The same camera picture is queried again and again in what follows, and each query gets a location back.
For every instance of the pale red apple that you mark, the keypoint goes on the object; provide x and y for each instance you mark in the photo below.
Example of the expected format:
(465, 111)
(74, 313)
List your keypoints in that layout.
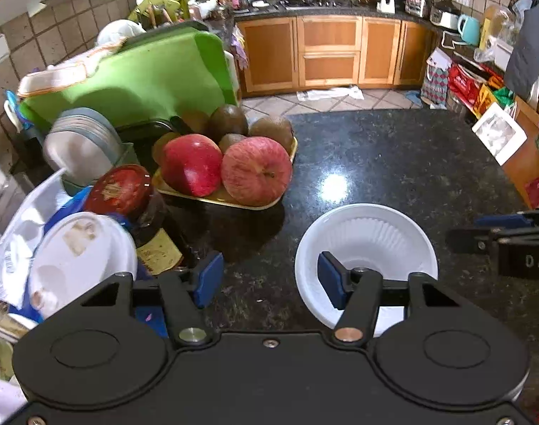
(257, 170)

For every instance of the gas stove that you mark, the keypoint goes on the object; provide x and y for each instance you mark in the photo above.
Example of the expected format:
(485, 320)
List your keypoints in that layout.
(316, 3)

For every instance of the wooden base cabinets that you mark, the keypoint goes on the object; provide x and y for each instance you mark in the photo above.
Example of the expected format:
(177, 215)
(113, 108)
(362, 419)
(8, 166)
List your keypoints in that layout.
(331, 51)

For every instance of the white window gift box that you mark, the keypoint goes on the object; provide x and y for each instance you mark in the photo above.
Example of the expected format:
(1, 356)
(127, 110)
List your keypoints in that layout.
(499, 133)

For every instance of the white knife holder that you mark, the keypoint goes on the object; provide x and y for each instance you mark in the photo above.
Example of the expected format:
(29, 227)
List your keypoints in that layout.
(386, 5)

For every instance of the yellow fruit tray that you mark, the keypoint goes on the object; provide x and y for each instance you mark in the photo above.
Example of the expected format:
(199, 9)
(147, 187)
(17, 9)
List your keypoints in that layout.
(216, 199)

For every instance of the checkered gift bag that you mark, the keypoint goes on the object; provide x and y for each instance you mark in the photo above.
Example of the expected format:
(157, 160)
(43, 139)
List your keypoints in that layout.
(435, 79)

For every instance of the brown kiwi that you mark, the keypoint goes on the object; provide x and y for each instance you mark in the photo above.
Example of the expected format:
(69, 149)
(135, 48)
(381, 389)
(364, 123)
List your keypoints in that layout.
(195, 121)
(227, 119)
(271, 130)
(231, 141)

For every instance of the blue paper cup white lid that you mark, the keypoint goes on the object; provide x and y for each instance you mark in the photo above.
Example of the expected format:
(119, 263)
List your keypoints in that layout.
(83, 256)

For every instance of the teal kettle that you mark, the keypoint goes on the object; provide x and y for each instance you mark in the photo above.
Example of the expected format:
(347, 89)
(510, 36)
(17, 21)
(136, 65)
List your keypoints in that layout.
(468, 30)

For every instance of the dish rack with plates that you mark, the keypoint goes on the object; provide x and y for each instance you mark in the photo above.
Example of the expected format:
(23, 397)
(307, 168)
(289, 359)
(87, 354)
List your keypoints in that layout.
(163, 2)

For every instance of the white ribbed plastic bowl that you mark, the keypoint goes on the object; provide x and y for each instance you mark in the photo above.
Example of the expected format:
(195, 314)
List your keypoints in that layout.
(375, 234)

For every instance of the white towel orange trim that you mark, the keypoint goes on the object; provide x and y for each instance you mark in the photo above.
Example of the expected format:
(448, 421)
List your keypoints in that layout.
(65, 75)

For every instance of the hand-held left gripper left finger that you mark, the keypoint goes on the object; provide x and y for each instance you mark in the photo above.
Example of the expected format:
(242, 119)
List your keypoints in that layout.
(209, 276)

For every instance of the red snack bags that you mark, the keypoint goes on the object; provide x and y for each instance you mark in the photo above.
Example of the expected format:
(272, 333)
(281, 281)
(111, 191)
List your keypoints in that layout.
(466, 88)

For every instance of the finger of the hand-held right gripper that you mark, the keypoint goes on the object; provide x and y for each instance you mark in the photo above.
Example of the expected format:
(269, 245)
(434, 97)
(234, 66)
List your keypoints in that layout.
(471, 239)
(499, 220)

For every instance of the large clear plastic jar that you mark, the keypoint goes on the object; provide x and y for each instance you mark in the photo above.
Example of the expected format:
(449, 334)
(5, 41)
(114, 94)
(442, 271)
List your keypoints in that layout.
(497, 26)

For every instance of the dark jar red lid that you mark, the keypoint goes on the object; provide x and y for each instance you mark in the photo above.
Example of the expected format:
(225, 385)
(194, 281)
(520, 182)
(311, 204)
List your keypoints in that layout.
(118, 190)

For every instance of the green cutting board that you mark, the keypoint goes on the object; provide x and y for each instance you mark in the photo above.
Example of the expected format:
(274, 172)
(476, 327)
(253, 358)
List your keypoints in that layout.
(154, 79)

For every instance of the stack of grey dishes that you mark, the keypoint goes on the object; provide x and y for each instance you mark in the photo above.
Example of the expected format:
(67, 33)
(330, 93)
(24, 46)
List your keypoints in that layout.
(81, 141)

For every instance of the dark red apple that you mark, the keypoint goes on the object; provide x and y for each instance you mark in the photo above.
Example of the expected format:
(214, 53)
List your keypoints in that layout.
(192, 166)

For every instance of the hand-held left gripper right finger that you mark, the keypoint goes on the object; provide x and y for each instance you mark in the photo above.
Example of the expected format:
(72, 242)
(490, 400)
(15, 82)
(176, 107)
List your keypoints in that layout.
(331, 281)

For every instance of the silver toaster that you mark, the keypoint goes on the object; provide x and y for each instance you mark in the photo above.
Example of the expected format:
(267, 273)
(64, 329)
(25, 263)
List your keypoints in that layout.
(416, 3)

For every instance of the dark hanging apron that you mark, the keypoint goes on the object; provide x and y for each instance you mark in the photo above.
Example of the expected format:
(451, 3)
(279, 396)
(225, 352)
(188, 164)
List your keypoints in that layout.
(530, 53)

